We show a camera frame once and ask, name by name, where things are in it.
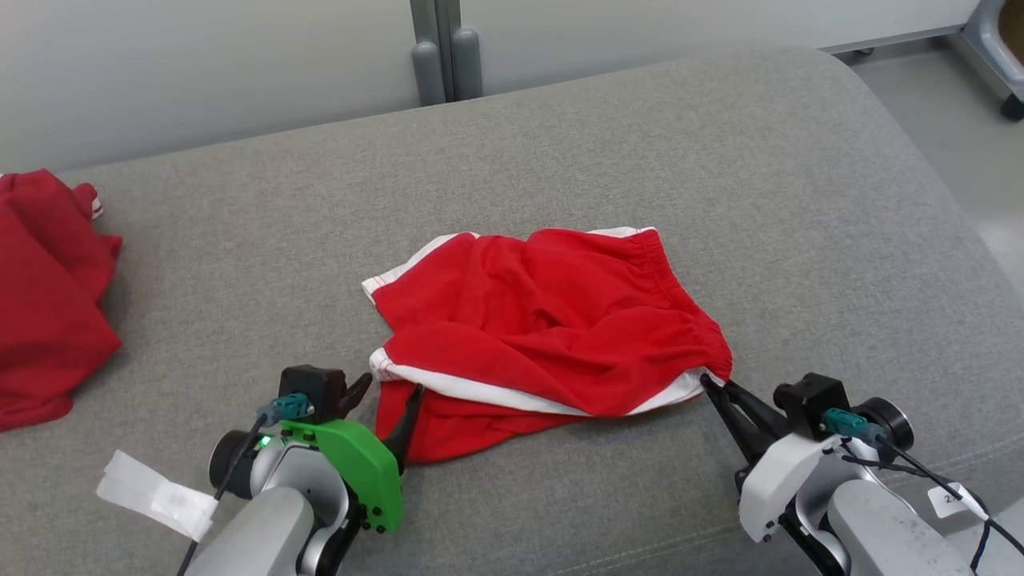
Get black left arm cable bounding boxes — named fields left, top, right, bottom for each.
left=176, top=412, right=270, bottom=576

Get teal right camera connector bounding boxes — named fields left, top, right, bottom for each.
left=822, top=407, right=886, bottom=446

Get grey partition base rail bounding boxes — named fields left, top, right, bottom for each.
left=820, top=22, right=982, bottom=57

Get small white cable label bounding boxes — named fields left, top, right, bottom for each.
left=927, top=482, right=990, bottom=521

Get teal camera connector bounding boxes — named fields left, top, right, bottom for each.
left=257, top=393, right=312, bottom=426
left=822, top=407, right=886, bottom=446

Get red shorts with white stripes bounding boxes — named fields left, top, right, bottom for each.
left=362, top=226, right=734, bottom=465

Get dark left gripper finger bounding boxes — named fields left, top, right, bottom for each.
left=342, top=373, right=374, bottom=419
left=384, top=384, right=426, bottom=473

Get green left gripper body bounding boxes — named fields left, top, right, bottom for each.
left=280, top=420, right=405, bottom=534

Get grey vertical partition post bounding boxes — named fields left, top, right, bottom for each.
left=410, top=0, right=466, bottom=103

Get teal left camera connector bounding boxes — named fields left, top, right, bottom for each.
left=257, top=393, right=312, bottom=426

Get red shirt with white collar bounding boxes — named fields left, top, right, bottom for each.
left=0, top=169, right=123, bottom=433

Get white paper tag strip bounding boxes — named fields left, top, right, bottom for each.
left=96, top=450, right=219, bottom=543

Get grey cart base with caster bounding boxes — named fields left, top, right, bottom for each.
left=950, top=0, right=1024, bottom=122

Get grey rounded partition foot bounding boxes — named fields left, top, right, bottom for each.
left=451, top=28, right=485, bottom=102
left=411, top=42, right=446, bottom=108

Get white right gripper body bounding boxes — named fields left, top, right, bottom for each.
left=738, top=434, right=842, bottom=545

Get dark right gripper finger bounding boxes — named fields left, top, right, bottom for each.
left=723, top=380, right=794, bottom=446
left=700, top=374, right=774, bottom=466

